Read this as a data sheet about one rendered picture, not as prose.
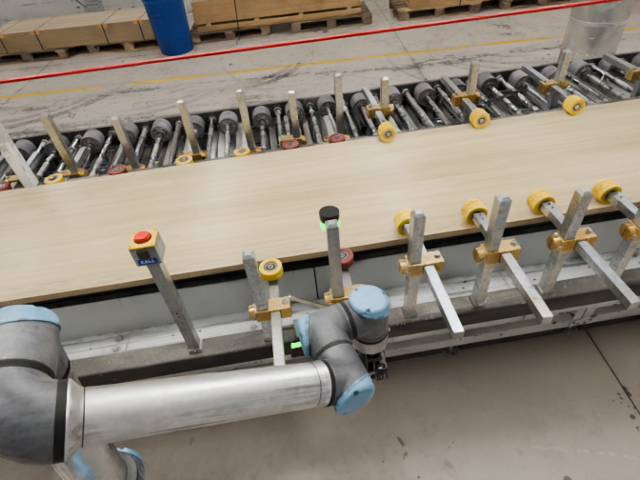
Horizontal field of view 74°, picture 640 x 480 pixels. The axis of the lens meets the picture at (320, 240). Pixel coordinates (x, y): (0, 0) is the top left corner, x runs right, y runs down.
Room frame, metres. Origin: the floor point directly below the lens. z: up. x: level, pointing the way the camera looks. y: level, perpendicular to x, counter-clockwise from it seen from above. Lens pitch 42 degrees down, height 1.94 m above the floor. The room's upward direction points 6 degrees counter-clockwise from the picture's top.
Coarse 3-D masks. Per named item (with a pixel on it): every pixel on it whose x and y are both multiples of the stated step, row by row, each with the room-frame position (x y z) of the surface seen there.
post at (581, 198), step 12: (576, 192) 0.97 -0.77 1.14; (588, 192) 0.95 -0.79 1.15; (576, 204) 0.95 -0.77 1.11; (588, 204) 0.95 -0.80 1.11; (576, 216) 0.94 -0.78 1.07; (564, 228) 0.96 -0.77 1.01; (576, 228) 0.94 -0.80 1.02; (552, 252) 0.97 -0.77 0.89; (564, 252) 0.94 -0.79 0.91; (552, 264) 0.95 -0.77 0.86; (552, 276) 0.94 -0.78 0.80; (540, 288) 0.96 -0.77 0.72; (552, 288) 0.95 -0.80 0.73
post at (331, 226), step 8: (328, 224) 0.91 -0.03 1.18; (336, 224) 0.91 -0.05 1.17; (328, 232) 0.90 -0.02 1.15; (336, 232) 0.90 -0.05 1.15; (328, 240) 0.90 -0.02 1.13; (336, 240) 0.90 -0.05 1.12; (328, 248) 0.91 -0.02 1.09; (336, 248) 0.90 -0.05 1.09; (336, 256) 0.90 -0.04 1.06; (336, 264) 0.90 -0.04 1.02; (336, 272) 0.90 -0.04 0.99; (336, 280) 0.90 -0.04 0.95; (336, 288) 0.90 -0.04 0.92; (336, 296) 0.90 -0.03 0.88
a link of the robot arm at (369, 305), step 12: (360, 288) 0.65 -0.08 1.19; (372, 288) 0.65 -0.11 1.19; (348, 300) 0.63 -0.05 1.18; (360, 300) 0.61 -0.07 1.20; (372, 300) 0.61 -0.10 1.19; (384, 300) 0.61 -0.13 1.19; (360, 312) 0.58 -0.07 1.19; (372, 312) 0.57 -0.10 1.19; (384, 312) 0.58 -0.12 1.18; (360, 324) 0.57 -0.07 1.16; (372, 324) 0.57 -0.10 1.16; (384, 324) 0.58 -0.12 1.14; (360, 336) 0.56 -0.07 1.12; (372, 336) 0.57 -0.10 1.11; (384, 336) 0.58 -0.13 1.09
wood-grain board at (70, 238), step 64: (448, 128) 1.85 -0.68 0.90; (512, 128) 1.78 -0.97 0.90; (576, 128) 1.72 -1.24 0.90; (0, 192) 1.73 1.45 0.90; (64, 192) 1.66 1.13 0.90; (128, 192) 1.60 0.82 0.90; (192, 192) 1.55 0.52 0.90; (256, 192) 1.49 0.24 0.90; (320, 192) 1.44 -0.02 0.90; (384, 192) 1.39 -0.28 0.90; (448, 192) 1.34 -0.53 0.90; (512, 192) 1.30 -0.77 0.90; (0, 256) 1.26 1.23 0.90; (64, 256) 1.22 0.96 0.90; (128, 256) 1.18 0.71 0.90; (192, 256) 1.14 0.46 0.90; (256, 256) 1.10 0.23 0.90; (320, 256) 1.09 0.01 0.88
